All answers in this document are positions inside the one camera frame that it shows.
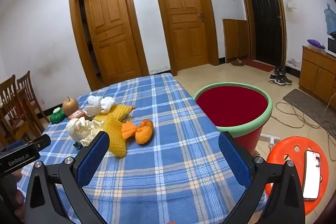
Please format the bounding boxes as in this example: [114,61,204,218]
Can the blue water bottle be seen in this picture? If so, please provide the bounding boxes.
[323,3,336,37]

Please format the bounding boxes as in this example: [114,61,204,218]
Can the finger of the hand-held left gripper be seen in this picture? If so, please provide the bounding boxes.
[31,134,51,153]

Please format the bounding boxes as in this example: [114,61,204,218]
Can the small red box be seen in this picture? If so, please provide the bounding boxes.
[68,109,87,121]

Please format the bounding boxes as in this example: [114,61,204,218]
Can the closed wooden door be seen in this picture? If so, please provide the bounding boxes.
[160,0,210,71]

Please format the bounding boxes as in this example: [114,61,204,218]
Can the floor cable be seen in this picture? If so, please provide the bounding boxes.
[274,101,336,135]

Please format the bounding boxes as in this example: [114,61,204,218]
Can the green toy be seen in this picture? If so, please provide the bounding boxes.
[50,107,67,124]

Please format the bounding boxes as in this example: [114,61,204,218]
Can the white foam fruit net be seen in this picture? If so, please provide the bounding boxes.
[83,95,116,117]

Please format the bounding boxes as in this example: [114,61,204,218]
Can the ajar wooden door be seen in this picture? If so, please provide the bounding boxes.
[83,0,143,85]

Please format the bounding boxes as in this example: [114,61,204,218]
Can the yellow foam fruit net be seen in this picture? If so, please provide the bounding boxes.
[93,104,134,159]

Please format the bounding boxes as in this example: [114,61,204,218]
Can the smartphone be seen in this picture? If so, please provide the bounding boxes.
[303,151,322,200]

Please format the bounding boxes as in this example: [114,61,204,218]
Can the orange plush toy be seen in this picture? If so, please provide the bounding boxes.
[121,119,154,145]

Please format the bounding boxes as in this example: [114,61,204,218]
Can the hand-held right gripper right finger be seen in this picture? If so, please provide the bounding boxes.
[218,131,306,224]

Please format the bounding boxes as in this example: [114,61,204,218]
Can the low wooden wall cabinet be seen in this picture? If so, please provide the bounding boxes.
[223,18,250,62]

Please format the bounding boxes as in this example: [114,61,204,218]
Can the wooden chair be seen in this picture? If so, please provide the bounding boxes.
[17,70,50,125]
[0,75,44,147]

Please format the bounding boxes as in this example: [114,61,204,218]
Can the microwave oven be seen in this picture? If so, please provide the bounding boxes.
[327,37,336,56]

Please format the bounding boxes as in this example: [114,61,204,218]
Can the purple bag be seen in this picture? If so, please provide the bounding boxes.
[307,39,326,50]

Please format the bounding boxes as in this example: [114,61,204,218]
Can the white metal frame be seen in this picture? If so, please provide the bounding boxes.
[259,133,280,151]

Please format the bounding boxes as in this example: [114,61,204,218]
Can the brown pear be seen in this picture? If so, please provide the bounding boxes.
[62,97,79,116]

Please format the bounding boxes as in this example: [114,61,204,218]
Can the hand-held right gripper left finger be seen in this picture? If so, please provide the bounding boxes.
[24,131,111,224]

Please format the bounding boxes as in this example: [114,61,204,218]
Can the white crumpled paper wad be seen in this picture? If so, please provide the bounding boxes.
[66,117,104,147]

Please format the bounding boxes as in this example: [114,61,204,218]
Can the red basin with green rim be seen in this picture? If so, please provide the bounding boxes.
[193,82,273,156]

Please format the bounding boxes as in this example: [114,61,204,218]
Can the blue plaid tablecloth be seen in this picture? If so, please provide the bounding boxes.
[20,72,265,224]

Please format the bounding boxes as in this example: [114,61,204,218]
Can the orange plastic stool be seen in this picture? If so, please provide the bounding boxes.
[259,136,329,214]

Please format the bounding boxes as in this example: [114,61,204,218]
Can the black entrance door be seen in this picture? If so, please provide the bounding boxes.
[247,0,285,67]

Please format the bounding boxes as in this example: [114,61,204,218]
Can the grey floor mat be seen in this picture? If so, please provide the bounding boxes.
[282,89,334,126]

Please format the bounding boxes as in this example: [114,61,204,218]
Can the black grey sneakers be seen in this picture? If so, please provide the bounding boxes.
[269,73,293,86]

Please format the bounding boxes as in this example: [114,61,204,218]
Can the wooden sideboard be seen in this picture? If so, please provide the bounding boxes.
[298,46,336,102]

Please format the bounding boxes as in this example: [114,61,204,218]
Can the red doormat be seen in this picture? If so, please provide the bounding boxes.
[241,59,275,73]

